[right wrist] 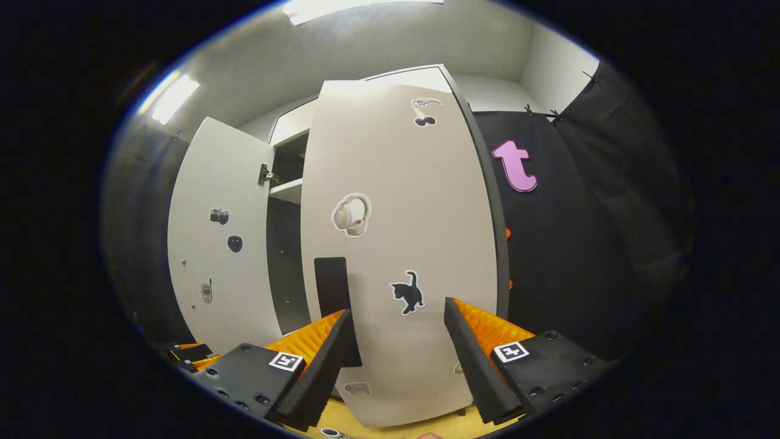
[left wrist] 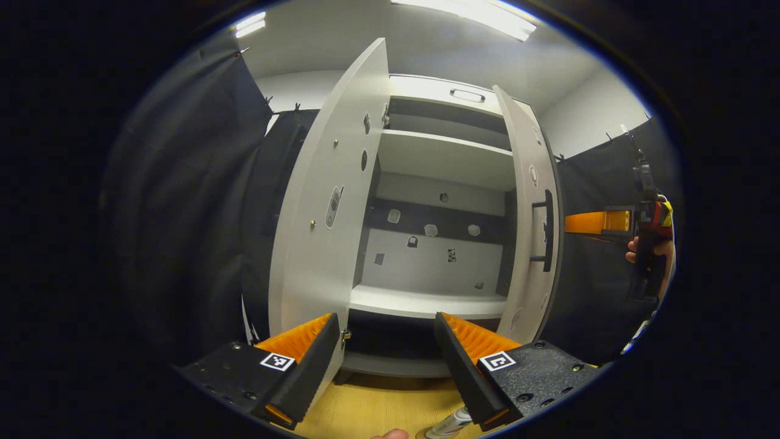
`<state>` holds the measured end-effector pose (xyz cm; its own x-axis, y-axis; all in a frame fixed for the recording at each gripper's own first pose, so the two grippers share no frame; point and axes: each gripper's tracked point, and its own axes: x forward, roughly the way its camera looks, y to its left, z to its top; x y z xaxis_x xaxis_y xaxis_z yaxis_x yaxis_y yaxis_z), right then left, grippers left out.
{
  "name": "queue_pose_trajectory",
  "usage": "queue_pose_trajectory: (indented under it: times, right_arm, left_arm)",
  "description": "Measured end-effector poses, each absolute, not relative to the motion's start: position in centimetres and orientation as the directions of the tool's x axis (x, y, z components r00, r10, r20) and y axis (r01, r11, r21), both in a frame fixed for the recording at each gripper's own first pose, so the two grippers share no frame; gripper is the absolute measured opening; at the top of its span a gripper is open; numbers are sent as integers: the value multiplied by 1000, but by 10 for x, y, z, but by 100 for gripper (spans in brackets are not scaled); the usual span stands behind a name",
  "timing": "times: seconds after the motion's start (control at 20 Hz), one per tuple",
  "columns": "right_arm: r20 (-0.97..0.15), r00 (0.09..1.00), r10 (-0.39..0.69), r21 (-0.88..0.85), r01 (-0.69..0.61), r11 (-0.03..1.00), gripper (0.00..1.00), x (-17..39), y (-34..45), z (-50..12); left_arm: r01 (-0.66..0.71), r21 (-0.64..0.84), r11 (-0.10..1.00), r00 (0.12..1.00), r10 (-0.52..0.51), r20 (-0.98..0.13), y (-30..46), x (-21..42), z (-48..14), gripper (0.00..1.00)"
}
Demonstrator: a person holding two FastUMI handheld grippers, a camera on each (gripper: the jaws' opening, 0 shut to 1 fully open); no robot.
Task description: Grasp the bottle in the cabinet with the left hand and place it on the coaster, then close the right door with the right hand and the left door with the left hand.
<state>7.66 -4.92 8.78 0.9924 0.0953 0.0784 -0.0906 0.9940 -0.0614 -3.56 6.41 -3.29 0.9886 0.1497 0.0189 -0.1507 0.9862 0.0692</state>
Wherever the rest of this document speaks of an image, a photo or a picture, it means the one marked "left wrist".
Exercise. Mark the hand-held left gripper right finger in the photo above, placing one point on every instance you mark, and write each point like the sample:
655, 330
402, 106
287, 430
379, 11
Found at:
463, 378

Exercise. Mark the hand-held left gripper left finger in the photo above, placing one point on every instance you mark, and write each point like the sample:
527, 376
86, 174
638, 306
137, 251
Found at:
308, 381

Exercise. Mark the white door with camera sticker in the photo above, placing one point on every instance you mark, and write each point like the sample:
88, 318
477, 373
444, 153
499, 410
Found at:
317, 274

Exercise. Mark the white and grey cabinet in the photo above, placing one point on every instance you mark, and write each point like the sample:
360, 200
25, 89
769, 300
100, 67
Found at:
426, 268

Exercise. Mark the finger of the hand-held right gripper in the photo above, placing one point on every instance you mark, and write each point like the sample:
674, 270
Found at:
594, 222

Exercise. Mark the white bottle with green label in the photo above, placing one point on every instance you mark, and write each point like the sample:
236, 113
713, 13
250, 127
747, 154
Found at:
451, 424

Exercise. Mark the white door with headphones sticker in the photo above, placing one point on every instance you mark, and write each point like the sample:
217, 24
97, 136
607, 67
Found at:
521, 286

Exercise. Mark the white cabinet shelf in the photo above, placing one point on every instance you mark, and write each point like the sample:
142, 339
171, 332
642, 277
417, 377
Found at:
445, 158

